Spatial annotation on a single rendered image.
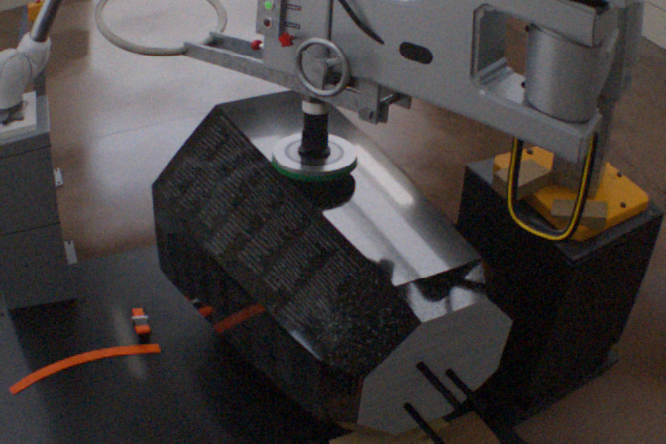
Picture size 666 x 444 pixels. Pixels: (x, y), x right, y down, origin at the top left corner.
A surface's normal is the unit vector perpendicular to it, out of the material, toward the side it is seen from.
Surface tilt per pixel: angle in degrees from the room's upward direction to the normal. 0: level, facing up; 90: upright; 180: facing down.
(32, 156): 90
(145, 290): 0
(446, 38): 90
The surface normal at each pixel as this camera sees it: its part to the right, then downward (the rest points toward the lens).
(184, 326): 0.05, -0.86
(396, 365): 0.45, 0.48
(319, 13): -0.59, 0.39
